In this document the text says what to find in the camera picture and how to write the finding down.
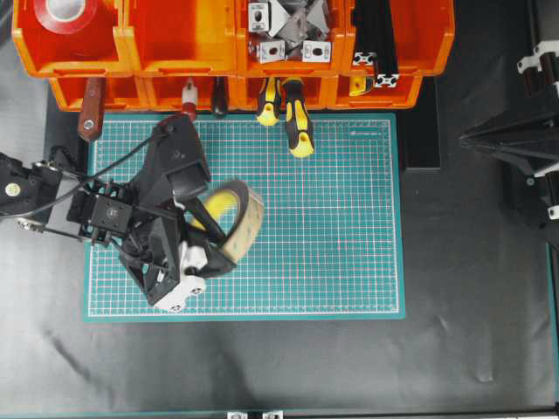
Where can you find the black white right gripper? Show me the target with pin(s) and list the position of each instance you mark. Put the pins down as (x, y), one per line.
(526, 136)

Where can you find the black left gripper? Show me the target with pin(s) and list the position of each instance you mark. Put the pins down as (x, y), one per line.
(156, 221)

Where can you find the beige foam tape roll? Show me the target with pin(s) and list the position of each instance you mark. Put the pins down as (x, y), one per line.
(250, 211)

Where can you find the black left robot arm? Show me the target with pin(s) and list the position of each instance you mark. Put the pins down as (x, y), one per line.
(28, 195)

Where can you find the green cutting mat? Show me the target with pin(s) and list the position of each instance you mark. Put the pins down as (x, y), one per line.
(330, 246)

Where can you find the orange bin lower right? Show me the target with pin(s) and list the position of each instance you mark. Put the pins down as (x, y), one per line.
(403, 96)

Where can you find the short yellow black screwdriver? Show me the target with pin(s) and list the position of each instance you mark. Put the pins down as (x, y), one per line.
(269, 102)

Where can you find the long yellow black screwdriver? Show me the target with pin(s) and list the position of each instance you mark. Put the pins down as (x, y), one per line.
(298, 125)

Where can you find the orange bin upper right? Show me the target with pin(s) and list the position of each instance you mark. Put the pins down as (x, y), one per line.
(423, 32)

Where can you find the black aluminium profile right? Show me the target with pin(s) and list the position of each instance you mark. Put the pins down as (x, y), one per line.
(386, 66)

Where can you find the black aluminium profile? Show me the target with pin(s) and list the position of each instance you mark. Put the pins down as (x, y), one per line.
(386, 66)
(366, 35)

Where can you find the orange bin lower left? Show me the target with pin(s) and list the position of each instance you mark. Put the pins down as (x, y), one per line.
(122, 94)

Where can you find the yellow black tool in bin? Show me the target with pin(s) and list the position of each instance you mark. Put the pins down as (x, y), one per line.
(360, 85)

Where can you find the black aluminium profile left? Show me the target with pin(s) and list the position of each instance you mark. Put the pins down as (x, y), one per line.
(366, 35)

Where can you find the orange bin upper left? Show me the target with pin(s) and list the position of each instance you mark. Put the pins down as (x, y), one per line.
(96, 51)

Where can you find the red tape roll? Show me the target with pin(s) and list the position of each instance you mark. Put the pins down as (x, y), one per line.
(65, 17)

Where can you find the red white tool handle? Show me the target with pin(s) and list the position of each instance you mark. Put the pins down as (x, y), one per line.
(190, 99)

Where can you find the dark brown tool handle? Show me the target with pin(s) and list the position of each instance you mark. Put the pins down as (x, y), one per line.
(219, 97)

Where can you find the brown wooden tool handle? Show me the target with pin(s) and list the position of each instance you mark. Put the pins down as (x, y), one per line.
(92, 110)

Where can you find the silver bracket bottom edge left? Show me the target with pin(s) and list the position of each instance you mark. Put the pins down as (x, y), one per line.
(237, 415)

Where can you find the silver bracket edge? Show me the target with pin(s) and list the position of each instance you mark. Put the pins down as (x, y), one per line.
(237, 415)
(276, 414)

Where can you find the silver bracket bottom edge right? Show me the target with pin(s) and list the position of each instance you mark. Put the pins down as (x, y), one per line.
(276, 414)

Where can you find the silver corner bracket lower left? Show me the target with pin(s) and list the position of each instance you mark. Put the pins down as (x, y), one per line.
(267, 51)

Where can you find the silver corner bracket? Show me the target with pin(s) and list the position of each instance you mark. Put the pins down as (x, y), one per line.
(259, 16)
(267, 51)
(316, 51)

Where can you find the silver corner bracket lower right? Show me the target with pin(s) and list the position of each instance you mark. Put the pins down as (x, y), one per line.
(316, 51)

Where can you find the silver corner bracket top left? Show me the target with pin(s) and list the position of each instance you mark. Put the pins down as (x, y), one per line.
(259, 16)

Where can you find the grey bracket pile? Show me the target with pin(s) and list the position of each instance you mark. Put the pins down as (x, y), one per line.
(296, 21)

